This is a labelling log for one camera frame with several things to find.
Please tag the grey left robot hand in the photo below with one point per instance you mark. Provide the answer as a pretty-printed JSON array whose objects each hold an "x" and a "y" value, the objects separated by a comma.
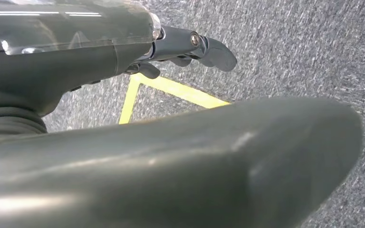
[{"x": 59, "y": 63}]

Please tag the yellow floor tape square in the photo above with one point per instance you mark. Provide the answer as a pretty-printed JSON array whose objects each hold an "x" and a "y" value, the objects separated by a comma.
[{"x": 176, "y": 91}]

